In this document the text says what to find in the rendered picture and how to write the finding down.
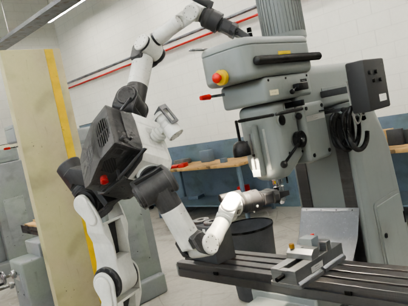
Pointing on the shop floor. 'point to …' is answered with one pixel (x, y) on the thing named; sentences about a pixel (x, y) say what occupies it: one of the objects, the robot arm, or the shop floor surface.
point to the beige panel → (50, 169)
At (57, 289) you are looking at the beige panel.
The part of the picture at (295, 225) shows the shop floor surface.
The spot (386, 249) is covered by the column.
